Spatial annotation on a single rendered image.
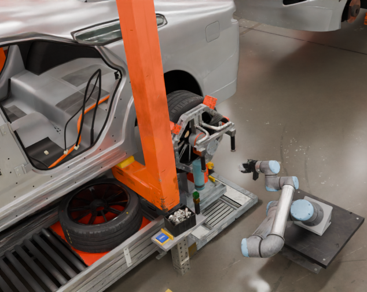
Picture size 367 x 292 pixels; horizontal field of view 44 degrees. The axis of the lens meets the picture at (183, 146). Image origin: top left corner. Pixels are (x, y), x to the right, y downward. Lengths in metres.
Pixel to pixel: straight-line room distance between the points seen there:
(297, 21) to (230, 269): 3.20
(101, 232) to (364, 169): 2.65
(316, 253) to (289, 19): 3.14
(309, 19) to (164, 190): 3.14
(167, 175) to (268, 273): 1.14
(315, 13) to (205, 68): 2.06
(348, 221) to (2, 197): 2.56
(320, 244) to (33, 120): 2.59
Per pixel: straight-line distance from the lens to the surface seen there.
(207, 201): 4.12
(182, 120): 3.45
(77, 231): 3.57
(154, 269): 3.84
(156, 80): 2.92
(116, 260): 3.53
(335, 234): 3.67
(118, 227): 3.53
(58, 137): 4.14
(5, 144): 3.15
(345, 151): 5.02
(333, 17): 5.81
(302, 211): 3.40
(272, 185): 3.32
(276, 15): 5.81
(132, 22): 2.74
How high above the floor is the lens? 2.91
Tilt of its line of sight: 35 degrees down
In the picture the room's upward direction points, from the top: 7 degrees counter-clockwise
